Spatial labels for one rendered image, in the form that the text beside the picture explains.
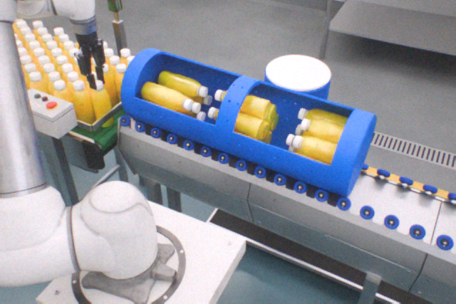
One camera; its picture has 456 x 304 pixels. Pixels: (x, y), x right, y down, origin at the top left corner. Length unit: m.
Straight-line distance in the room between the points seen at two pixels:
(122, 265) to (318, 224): 0.75
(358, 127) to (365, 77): 2.61
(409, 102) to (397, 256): 2.34
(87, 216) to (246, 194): 0.76
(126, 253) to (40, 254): 0.18
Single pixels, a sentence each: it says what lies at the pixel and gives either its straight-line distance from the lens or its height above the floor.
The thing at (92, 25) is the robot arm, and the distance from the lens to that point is 1.74.
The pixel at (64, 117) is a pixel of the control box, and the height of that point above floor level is 1.07.
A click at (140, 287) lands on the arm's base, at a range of 1.24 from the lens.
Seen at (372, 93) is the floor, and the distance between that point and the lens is 3.87.
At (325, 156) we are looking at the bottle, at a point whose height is 1.12.
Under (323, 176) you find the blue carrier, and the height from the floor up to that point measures 1.09.
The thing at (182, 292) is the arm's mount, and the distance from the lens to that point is 1.25.
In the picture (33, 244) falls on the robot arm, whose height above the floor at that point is 1.27.
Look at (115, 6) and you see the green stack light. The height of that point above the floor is 1.19.
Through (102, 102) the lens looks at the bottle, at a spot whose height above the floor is 1.03.
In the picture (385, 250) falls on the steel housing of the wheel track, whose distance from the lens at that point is 1.64.
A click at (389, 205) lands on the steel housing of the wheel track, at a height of 0.93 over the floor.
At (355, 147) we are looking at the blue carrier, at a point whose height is 1.20.
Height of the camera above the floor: 2.12
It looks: 40 degrees down
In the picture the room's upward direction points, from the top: straight up
